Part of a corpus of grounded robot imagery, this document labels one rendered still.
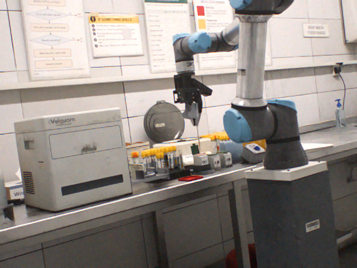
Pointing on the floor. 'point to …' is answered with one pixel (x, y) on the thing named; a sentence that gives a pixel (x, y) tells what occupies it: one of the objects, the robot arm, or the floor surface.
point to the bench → (27, 224)
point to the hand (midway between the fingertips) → (196, 122)
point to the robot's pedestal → (294, 222)
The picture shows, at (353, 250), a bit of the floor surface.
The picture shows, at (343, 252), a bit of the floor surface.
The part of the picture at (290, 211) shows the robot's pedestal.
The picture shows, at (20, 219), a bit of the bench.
